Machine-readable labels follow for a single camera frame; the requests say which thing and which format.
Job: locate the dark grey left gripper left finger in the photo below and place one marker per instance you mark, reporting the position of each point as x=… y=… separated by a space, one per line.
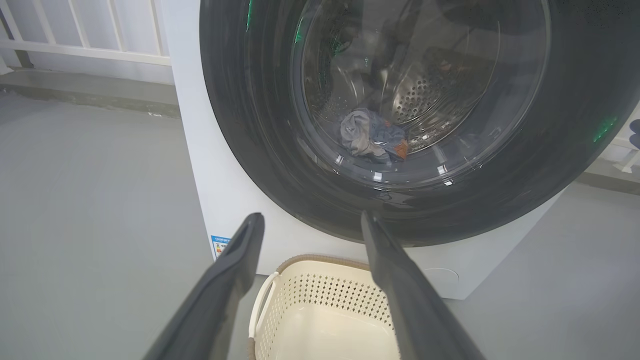
x=220 y=300

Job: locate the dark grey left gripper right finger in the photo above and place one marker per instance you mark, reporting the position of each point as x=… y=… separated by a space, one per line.
x=415 y=310

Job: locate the blue garment with dog print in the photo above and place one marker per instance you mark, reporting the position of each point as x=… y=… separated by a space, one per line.
x=392 y=140

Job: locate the blue garment with orange print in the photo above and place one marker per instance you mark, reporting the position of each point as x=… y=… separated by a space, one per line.
x=357 y=132

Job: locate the white front-load washing machine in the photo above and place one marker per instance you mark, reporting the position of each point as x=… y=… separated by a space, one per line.
x=235 y=200

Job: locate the dark washing machine drum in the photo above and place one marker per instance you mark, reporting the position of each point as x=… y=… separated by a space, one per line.
x=440 y=90

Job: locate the round white filter cover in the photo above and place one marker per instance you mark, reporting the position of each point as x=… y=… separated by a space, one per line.
x=444 y=276

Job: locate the blue energy label sticker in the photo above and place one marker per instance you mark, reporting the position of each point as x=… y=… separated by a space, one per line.
x=220 y=247

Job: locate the cream perforated laundry basket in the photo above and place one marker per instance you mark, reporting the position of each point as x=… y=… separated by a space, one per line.
x=325 y=320

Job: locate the white metal railing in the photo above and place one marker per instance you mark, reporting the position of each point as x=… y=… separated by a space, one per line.
x=75 y=51

